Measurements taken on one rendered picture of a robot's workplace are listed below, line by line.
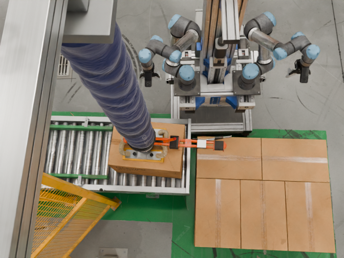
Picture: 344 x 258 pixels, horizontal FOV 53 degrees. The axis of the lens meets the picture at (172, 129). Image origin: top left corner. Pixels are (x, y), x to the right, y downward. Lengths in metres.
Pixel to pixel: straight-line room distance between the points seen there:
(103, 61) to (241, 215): 2.25
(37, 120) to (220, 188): 2.56
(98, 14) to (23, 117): 0.42
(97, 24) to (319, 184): 2.74
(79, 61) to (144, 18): 3.28
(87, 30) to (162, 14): 3.52
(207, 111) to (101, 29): 2.78
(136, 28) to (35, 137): 3.74
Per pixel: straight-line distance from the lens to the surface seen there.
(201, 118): 3.70
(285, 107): 4.10
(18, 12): 0.91
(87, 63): 1.29
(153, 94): 4.03
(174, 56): 2.13
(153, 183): 3.22
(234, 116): 3.73
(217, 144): 2.70
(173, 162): 2.83
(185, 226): 3.72
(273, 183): 3.30
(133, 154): 2.82
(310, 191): 3.38
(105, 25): 1.04
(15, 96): 0.82
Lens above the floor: 3.72
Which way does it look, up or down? 74 degrees down
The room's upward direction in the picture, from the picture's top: 10 degrees counter-clockwise
